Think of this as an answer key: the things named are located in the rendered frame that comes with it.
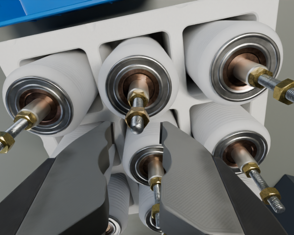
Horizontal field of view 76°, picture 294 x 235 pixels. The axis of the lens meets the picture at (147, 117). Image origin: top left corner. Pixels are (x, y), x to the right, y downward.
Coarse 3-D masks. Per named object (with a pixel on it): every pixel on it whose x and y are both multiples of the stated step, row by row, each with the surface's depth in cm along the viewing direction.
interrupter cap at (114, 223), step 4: (112, 216) 32; (112, 220) 32; (116, 220) 32; (108, 224) 33; (112, 224) 32; (116, 224) 33; (120, 224) 33; (108, 228) 33; (112, 228) 33; (116, 228) 33; (120, 228) 33; (108, 232) 34; (112, 232) 34; (116, 232) 34; (120, 232) 33
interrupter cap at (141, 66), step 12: (120, 60) 20; (132, 60) 20; (144, 60) 20; (156, 60) 20; (120, 72) 20; (132, 72) 20; (144, 72) 21; (156, 72) 20; (108, 84) 21; (120, 84) 21; (156, 84) 21; (168, 84) 21; (108, 96) 22; (120, 96) 22; (156, 96) 22; (168, 96) 22; (120, 108) 22; (156, 108) 22
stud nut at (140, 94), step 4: (136, 92) 18; (140, 92) 18; (132, 96) 18; (136, 96) 18; (140, 96) 18; (144, 96) 18; (128, 100) 18; (132, 100) 18; (144, 100) 18; (132, 104) 18; (144, 104) 18
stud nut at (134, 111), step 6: (132, 108) 15; (138, 108) 15; (144, 108) 15; (126, 114) 15; (132, 114) 15; (138, 114) 15; (144, 114) 15; (126, 120) 15; (144, 120) 15; (144, 126) 15
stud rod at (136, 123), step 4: (136, 100) 17; (140, 100) 18; (136, 104) 16; (140, 104) 17; (136, 116) 15; (140, 116) 15; (132, 120) 14; (136, 120) 14; (140, 120) 14; (132, 124) 14; (136, 124) 14; (140, 124) 14; (132, 128) 14; (136, 128) 14; (140, 128) 14; (132, 132) 14; (136, 132) 14; (140, 132) 14
